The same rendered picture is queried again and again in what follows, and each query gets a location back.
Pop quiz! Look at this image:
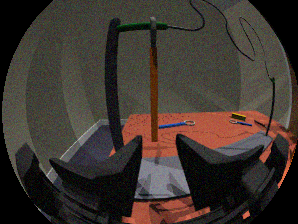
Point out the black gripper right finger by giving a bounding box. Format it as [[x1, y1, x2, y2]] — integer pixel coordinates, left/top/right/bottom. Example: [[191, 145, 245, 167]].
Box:
[[176, 133, 265, 212]]

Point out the yellow flat bar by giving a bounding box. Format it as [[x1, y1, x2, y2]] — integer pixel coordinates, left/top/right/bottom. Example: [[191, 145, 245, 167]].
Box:
[[231, 112, 246, 121]]

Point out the thin black wire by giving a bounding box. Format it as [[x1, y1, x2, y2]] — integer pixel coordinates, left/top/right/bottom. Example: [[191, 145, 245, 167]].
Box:
[[104, 0, 275, 201]]

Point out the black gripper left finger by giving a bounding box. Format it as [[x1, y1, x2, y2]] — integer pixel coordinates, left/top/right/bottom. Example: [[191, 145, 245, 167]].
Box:
[[49, 136, 142, 217]]

